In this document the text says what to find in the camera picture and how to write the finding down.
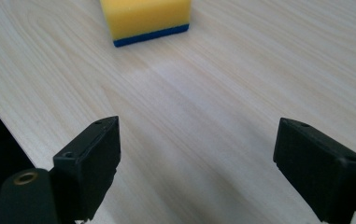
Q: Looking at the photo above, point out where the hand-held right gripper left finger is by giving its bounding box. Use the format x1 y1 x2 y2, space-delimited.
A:
50 116 121 222

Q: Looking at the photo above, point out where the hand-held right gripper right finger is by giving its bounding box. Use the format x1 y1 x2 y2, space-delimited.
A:
273 117 356 224

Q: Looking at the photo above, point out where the yellow and blue sponge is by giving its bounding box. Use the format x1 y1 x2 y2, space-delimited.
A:
99 0 192 49

